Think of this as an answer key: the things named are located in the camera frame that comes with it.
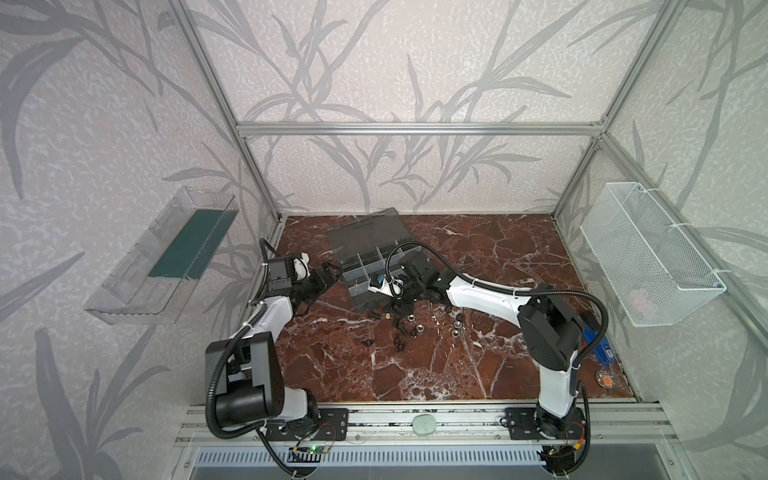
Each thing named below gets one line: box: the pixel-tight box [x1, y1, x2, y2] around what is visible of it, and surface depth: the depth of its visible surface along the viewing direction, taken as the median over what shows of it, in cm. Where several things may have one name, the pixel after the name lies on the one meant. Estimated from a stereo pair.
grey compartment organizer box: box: [326, 207, 422, 310], surface depth 114 cm
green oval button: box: [412, 414, 436, 436], surface depth 74 cm
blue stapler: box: [583, 326, 616, 365], surface depth 85 cm
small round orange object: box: [596, 369, 615, 390], surface depth 82 cm
